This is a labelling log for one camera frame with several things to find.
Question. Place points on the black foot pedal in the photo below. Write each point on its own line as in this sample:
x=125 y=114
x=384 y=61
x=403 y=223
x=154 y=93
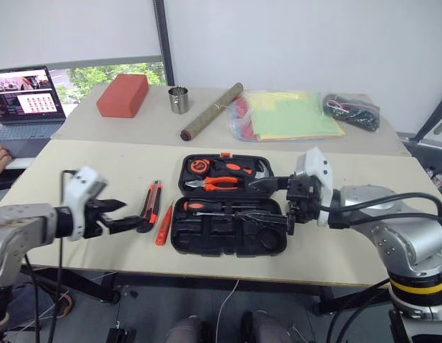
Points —
x=121 y=334

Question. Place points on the rolled brown mat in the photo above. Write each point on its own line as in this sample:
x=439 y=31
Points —
x=210 y=112

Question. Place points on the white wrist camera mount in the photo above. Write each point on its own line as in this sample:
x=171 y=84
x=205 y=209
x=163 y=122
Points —
x=319 y=168
x=81 y=186

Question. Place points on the black table frame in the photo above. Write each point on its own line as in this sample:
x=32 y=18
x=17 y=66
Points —
x=99 y=286

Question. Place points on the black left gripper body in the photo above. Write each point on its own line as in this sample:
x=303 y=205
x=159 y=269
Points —
x=91 y=221

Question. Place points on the thin black screwdriver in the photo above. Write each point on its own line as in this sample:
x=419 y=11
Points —
x=214 y=213

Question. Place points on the open grey laptop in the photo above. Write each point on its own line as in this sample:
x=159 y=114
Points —
x=24 y=103

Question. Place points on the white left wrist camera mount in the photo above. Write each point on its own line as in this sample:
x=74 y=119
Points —
x=81 y=186

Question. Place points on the plastic bag of coloured paper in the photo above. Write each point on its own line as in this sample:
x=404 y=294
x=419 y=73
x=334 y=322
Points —
x=292 y=118

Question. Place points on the dark window frame post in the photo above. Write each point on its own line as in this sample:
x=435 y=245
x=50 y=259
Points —
x=163 y=43

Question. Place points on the dark rounded shape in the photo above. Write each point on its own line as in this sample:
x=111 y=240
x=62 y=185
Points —
x=265 y=328
x=187 y=330

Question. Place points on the black metal stand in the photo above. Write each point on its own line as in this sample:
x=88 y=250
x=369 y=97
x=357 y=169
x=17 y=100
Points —
x=430 y=125

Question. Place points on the black orange utility knife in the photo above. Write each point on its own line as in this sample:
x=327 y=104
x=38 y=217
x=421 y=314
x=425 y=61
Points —
x=149 y=211

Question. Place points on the steel cup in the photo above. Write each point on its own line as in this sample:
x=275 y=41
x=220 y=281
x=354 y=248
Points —
x=178 y=101

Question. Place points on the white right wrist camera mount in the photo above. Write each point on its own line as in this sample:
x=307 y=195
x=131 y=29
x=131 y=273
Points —
x=319 y=168

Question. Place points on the orange black claw hammer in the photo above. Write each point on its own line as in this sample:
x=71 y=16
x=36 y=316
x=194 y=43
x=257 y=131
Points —
x=231 y=166

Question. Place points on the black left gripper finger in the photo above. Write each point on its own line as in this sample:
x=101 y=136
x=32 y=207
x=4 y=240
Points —
x=122 y=223
x=112 y=206

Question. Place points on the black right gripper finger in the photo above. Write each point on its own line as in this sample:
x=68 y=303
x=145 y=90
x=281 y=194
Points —
x=271 y=185
x=267 y=218

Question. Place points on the black plastic tool case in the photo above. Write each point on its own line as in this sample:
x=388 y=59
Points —
x=214 y=236

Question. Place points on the red brick block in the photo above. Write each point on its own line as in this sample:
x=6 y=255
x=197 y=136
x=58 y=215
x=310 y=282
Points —
x=121 y=96

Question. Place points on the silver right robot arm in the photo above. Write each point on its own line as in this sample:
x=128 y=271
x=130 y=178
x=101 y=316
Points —
x=403 y=236

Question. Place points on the orange black tape measure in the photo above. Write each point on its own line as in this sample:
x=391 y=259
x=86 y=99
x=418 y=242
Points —
x=199 y=166

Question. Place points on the bystander leg in jeans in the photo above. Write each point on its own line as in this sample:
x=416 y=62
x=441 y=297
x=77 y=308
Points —
x=28 y=300

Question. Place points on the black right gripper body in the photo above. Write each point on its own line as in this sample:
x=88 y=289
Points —
x=305 y=198

